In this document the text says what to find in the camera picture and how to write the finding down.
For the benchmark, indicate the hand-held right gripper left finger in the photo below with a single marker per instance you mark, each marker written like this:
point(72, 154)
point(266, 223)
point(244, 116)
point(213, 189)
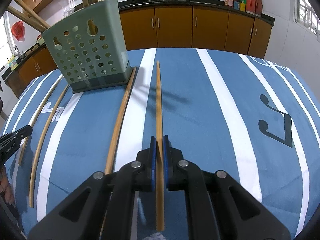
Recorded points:
point(153, 160)

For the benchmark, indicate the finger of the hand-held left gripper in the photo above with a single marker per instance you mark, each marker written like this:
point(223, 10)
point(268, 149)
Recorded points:
point(17, 133)

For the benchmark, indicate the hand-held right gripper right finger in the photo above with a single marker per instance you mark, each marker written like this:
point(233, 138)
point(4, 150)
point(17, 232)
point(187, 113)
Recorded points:
point(166, 160)

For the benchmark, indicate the green perforated utensil holder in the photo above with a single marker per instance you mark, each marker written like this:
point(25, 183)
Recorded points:
point(117, 30)

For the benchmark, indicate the person's left hand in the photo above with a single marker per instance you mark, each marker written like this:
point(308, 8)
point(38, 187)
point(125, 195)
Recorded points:
point(6, 187)

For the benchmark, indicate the blue white striped tablecloth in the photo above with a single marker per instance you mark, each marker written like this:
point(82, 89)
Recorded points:
point(200, 130)

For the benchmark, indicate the yellow detergent bottle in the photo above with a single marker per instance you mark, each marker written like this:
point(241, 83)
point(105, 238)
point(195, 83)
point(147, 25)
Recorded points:
point(12, 62)

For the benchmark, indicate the metal faucet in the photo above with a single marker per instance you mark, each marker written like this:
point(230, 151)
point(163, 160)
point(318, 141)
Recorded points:
point(17, 51)

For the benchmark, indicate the hanging red mesh bag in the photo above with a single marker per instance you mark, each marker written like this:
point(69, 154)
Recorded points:
point(18, 30)

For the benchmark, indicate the wooden base cabinets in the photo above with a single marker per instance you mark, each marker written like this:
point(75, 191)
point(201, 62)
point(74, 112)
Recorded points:
point(175, 27)

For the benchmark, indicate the black kitchen countertop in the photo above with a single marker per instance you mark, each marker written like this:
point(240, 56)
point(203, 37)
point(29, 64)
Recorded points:
point(200, 1)

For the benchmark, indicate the yellow box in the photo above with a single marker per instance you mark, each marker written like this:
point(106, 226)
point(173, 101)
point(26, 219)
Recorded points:
point(238, 5)

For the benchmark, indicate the tall red carton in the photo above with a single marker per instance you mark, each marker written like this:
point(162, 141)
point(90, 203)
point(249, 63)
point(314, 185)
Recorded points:
point(257, 6)

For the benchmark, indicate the barred window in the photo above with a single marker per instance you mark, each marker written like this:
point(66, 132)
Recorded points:
point(306, 10)

